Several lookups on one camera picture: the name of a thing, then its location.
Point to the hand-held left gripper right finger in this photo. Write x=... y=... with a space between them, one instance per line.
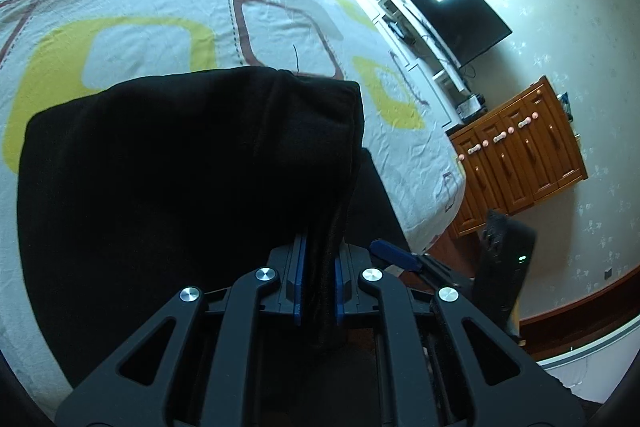
x=339 y=289

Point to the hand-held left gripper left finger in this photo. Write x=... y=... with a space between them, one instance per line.
x=299 y=279

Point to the small grey set-top box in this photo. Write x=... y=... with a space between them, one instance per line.
x=470 y=105

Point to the wall socket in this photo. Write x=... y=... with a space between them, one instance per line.
x=608 y=274

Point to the black pants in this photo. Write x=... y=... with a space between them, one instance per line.
x=175 y=182

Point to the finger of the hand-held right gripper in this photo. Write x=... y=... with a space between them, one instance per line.
x=395 y=254

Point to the black television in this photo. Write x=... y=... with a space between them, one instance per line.
x=460 y=17

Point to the white television stand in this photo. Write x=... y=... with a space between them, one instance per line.
x=425 y=57

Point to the wooden cabinet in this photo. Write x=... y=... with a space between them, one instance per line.
x=530 y=157

